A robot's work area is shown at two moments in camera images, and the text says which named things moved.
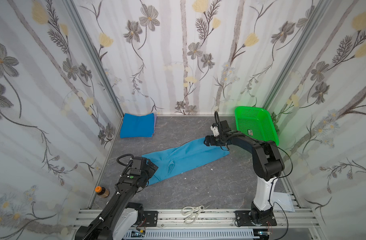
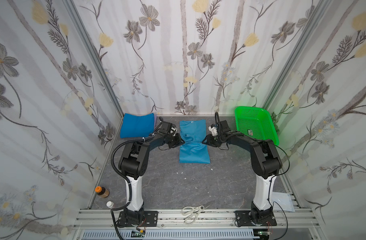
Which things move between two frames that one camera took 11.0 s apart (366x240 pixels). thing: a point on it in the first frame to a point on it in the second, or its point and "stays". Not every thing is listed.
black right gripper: x=211 y=141 stays
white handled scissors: x=193 y=212 stays
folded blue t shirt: x=135 y=126 stays
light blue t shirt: x=183 y=157 to x=193 y=132
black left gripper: x=150 y=167 to x=175 y=140
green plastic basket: x=255 y=122 stays
